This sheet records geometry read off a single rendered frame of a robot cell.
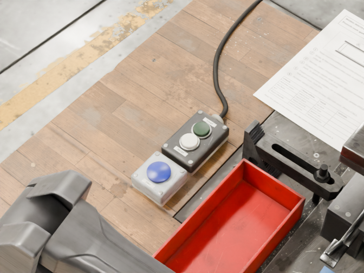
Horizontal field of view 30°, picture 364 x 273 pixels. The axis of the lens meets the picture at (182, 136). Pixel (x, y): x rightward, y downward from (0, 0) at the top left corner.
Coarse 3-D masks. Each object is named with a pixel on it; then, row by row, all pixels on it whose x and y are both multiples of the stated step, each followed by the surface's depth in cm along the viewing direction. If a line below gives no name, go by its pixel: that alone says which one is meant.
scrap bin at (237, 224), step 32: (224, 192) 109; (256, 192) 112; (288, 192) 106; (192, 224) 105; (224, 224) 108; (256, 224) 108; (288, 224) 104; (160, 256) 101; (192, 256) 105; (224, 256) 105; (256, 256) 99
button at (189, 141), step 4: (184, 136) 115; (188, 136) 115; (192, 136) 115; (196, 136) 115; (184, 140) 114; (188, 140) 114; (192, 140) 114; (196, 140) 114; (184, 144) 114; (188, 144) 114; (192, 144) 114; (196, 144) 114; (188, 148) 114
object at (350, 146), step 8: (360, 128) 90; (352, 136) 89; (360, 136) 89; (344, 144) 88; (352, 144) 88; (360, 144) 88; (344, 152) 89; (352, 152) 88; (360, 152) 87; (344, 160) 90; (352, 160) 89; (360, 160) 88; (352, 168) 90; (360, 168) 89
